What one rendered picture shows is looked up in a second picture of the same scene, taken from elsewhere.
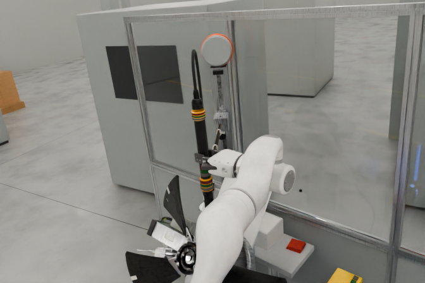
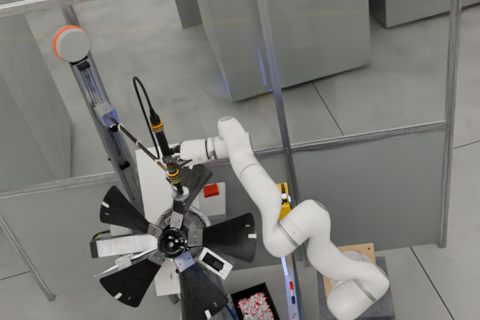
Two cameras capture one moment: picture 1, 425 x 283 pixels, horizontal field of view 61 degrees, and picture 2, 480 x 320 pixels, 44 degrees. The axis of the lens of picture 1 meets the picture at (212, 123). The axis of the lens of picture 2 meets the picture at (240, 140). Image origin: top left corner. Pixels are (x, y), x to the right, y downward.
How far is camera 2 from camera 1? 1.31 m
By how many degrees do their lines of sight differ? 36
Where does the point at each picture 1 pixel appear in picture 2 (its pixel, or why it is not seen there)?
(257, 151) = (233, 135)
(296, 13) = not seen: outside the picture
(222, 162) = (195, 153)
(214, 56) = (73, 52)
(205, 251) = (271, 203)
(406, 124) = (271, 53)
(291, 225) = not seen: hidden behind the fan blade
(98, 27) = not seen: outside the picture
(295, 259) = (219, 201)
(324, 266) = (236, 194)
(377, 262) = (278, 166)
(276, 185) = not seen: hidden behind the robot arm
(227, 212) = (267, 178)
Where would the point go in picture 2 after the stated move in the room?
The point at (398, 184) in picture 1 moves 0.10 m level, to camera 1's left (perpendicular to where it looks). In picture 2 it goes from (278, 100) to (263, 111)
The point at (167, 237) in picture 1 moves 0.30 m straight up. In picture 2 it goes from (119, 246) to (97, 200)
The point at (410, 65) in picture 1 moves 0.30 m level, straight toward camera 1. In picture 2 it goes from (261, 8) to (282, 38)
